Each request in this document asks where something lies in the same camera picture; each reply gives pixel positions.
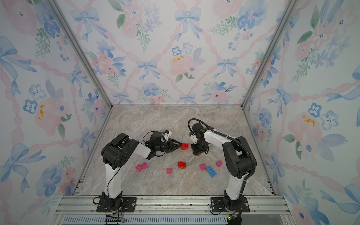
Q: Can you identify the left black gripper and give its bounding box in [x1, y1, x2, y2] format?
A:
[156, 139, 182, 154]

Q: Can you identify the red 2x4 lego brick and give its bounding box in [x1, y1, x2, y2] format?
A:
[179, 143, 189, 151]

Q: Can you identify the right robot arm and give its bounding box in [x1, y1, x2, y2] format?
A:
[187, 118, 257, 212]

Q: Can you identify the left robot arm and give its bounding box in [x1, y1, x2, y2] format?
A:
[99, 130, 183, 212]

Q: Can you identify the blue 2x4 lego brick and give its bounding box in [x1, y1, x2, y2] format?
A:
[205, 166, 217, 178]

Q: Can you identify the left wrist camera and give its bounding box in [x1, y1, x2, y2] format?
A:
[163, 130, 172, 138]

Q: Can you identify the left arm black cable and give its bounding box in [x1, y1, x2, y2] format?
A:
[142, 130, 165, 144]

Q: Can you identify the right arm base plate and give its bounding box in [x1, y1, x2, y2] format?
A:
[210, 196, 250, 213]

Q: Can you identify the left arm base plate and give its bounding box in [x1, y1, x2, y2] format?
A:
[96, 196, 137, 212]

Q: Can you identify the aluminium front rail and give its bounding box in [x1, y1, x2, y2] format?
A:
[50, 196, 295, 225]

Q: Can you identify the right corner aluminium post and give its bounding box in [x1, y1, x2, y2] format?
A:
[241, 0, 298, 110]

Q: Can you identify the corner aluminium post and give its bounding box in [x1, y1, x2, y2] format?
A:
[45, 0, 113, 109]
[241, 0, 298, 110]

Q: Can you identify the left corner aluminium post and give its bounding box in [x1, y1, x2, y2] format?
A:
[45, 0, 113, 109]

